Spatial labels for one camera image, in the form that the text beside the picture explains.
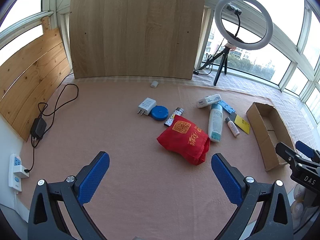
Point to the black phone holder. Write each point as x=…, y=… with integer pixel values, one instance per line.
x=233, y=8

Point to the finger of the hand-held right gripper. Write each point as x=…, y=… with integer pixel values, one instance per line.
x=303, y=148
x=285, y=150

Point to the person's right hand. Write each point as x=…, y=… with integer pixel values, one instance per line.
x=298, y=195

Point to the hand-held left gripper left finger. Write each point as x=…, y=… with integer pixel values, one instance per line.
x=93, y=177

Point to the yellow black card box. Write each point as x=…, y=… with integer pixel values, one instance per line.
x=242, y=124

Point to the white window frame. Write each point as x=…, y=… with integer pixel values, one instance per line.
x=282, y=40

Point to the red cloth bag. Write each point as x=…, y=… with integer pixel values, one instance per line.
x=182, y=140

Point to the white charger plug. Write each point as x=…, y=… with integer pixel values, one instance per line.
x=148, y=105

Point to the small white eraser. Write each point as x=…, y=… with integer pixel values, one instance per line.
x=154, y=84

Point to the black power adapter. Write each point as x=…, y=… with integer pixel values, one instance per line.
x=38, y=128

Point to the pine wood panel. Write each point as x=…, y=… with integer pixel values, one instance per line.
x=30, y=80

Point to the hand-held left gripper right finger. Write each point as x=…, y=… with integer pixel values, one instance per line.
x=226, y=177

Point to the patterned lighter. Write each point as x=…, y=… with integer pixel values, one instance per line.
x=172, y=118

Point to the white checked cloth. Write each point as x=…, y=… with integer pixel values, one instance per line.
x=250, y=85

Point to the blue plastic holder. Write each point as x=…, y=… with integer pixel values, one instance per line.
x=227, y=107

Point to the small white bottle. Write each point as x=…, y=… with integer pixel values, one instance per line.
x=232, y=127

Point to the large light wooden board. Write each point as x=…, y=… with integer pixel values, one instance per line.
x=137, y=30

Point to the patterned tissue pack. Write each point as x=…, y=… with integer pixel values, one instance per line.
x=208, y=100

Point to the white sunscreen bottle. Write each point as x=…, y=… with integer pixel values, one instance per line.
x=215, y=122

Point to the cardboard box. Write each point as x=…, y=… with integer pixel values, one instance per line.
x=265, y=140

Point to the white power strip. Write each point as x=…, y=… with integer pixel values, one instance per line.
x=14, y=172

